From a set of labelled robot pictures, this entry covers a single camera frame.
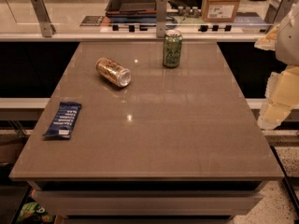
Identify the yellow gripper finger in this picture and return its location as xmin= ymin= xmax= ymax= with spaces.
xmin=258 ymin=66 xmax=299 ymax=130
xmin=254 ymin=25 xmax=279 ymax=51

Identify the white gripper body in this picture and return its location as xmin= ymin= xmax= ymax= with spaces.
xmin=276 ymin=3 xmax=299 ymax=65

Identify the orange soda can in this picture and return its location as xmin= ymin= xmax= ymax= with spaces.
xmin=96 ymin=57 xmax=132 ymax=88

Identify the green soda can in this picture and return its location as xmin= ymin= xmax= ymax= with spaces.
xmin=163 ymin=29 xmax=182 ymax=68

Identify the cardboard box with label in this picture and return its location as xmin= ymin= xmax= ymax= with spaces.
xmin=201 ymin=0 xmax=240 ymax=22

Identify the blue snack bar wrapper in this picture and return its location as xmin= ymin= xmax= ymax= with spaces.
xmin=44 ymin=102 xmax=81 ymax=139

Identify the grey table drawer unit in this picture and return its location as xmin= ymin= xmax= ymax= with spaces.
xmin=33 ymin=190 xmax=263 ymax=217

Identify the green snack bag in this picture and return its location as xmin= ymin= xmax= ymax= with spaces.
xmin=15 ymin=202 xmax=55 ymax=224

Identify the right metal glass bracket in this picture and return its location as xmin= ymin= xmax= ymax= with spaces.
xmin=264 ymin=0 xmax=295 ymax=29

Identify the metal glass bracket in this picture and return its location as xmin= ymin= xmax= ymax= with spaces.
xmin=156 ymin=0 xmax=167 ymax=38
xmin=30 ymin=0 xmax=56 ymax=37
xmin=264 ymin=0 xmax=295 ymax=29

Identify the middle metal glass bracket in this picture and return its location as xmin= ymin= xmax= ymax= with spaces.
xmin=156 ymin=0 xmax=167 ymax=38

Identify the left metal glass bracket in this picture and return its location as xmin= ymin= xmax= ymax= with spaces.
xmin=30 ymin=0 xmax=56 ymax=37

